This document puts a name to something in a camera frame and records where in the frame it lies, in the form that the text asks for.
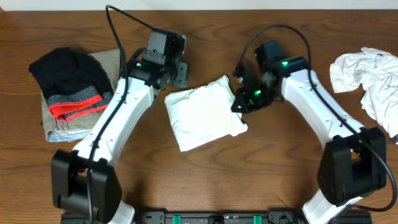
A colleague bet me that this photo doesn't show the white printed t-shirt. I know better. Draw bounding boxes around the white printed t-shirt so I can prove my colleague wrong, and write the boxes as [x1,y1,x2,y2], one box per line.
[164,75,248,152]

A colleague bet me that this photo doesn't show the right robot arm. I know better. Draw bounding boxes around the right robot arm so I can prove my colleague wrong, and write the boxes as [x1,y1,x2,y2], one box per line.
[231,40,387,223]

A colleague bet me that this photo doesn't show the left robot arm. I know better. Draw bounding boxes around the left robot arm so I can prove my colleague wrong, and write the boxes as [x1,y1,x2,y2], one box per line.
[51,28,189,223]

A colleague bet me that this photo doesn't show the black garment with red trim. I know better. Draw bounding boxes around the black garment with red trim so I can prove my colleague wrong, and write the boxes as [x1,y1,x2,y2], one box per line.
[29,48,113,121]

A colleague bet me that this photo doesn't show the folded khaki pants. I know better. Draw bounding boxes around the folded khaki pants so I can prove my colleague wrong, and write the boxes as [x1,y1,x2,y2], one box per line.
[41,49,120,142]

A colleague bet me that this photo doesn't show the crumpled white garment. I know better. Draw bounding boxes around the crumpled white garment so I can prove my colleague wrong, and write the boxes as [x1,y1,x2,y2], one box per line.
[330,47,397,143]

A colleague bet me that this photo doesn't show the left black cable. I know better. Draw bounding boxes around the left black cable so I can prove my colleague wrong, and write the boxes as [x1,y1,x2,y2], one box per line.
[85,4,155,224]

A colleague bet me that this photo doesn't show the black cable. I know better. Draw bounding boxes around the black cable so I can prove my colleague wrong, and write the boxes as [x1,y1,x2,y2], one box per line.
[232,24,398,213]
[85,4,155,224]

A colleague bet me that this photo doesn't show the right black cable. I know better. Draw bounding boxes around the right black cable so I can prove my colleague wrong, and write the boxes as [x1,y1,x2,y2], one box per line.
[232,24,398,213]

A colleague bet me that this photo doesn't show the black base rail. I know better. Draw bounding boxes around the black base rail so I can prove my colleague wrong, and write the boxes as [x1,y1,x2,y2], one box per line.
[60,210,373,224]

